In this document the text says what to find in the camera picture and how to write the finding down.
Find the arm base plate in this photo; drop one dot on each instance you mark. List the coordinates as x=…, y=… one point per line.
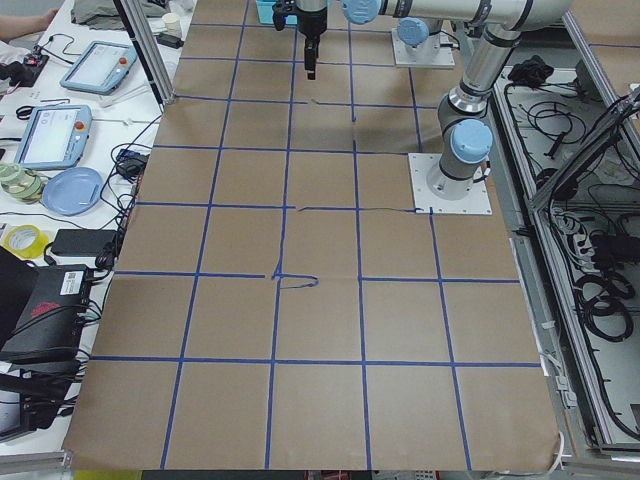
x=443, y=59
x=434, y=193

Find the yellow tape roll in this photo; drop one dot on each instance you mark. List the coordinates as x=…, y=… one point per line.
x=26, y=241

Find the far teach pendant tablet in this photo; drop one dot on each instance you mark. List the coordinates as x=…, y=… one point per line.
x=100, y=69

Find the purple white cup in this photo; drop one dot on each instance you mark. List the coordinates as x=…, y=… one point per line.
x=172, y=24

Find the black computer box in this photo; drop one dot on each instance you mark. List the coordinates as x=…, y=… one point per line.
x=40, y=310

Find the teal plastic storage bin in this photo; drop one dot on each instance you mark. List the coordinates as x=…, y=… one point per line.
x=277, y=13

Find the aluminium frame post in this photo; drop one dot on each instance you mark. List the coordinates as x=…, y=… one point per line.
x=143, y=40

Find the black power adapter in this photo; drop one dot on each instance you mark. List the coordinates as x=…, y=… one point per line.
x=82, y=242

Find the near teach pendant tablet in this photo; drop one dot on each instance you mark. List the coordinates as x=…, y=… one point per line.
x=55, y=137

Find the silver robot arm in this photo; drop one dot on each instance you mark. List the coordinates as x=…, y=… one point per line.
x=420, y=34
x=467, y=141

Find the light blue plate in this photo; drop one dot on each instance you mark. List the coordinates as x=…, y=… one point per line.
x=72, y=191

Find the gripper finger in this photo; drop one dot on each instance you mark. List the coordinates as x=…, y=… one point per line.
x=311, y=53

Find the grey cloth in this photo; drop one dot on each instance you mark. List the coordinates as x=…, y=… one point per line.
x=86, y=11

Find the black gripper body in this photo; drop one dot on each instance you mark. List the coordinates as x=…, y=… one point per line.
x=312, y=23

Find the green tape rolls stack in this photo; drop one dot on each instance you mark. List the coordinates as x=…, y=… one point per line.
x=22, y=184

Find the teach pendant tablet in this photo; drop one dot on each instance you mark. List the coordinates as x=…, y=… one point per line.
x=100, y=69
x=55, y=137

